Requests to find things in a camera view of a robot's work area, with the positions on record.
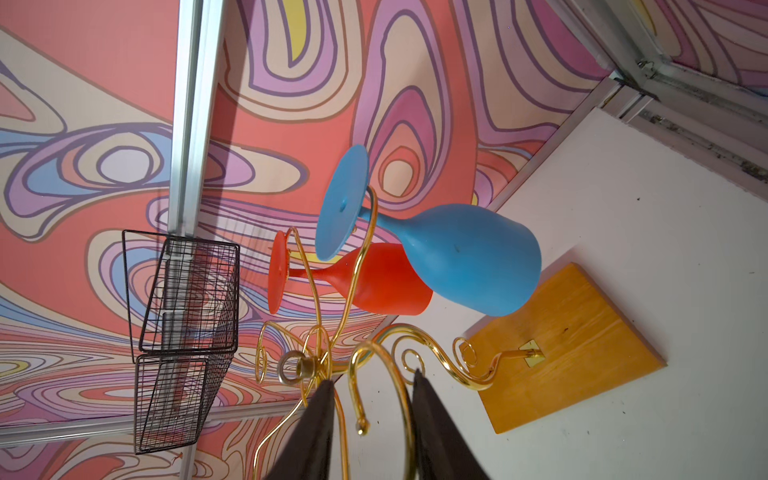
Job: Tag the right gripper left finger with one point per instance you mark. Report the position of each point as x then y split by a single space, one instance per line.
307 453

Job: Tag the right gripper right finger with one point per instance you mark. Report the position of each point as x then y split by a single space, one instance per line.
441 451

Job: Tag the blue wine glass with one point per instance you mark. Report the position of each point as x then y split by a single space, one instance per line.
467 254

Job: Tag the orange wooden rack base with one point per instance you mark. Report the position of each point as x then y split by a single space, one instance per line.
589 347

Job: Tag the red wine glass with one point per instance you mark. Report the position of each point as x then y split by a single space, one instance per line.
387 283

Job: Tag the black wire basket back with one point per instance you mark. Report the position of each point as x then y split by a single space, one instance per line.
188 292

